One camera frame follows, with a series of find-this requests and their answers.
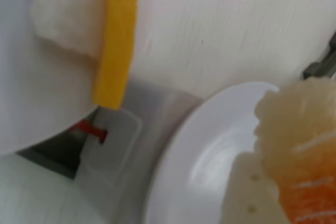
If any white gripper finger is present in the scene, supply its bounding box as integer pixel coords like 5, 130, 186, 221
222, 152, 289, 224

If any orange salmon sushi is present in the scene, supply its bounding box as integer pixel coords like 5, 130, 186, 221
254, 78, 336, 224

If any white train car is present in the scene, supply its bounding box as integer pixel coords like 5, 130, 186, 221
0, 108, 169, 224

